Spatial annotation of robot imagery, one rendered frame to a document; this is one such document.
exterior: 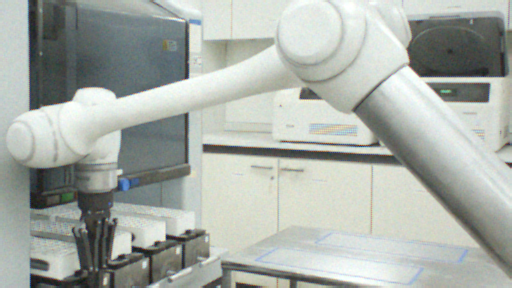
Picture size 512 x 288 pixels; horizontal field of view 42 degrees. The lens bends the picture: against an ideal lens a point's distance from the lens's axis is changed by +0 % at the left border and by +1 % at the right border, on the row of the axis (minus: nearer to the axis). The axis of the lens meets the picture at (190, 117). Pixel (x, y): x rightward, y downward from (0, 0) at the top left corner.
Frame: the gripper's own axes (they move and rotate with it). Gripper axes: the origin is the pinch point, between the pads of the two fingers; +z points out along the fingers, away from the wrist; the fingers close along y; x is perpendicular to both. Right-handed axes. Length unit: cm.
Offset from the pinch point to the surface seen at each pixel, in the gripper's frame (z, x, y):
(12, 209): -17.3, -10.4, 13.2
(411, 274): -2, 56, -36
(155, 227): -6.1, -5.0, -30.3
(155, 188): -12, -20, -53
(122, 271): 0.0, -1.5, -11.4
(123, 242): -5.1, -5.0, -16.6
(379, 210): 21, 0, -229
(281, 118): -24, -54, -230
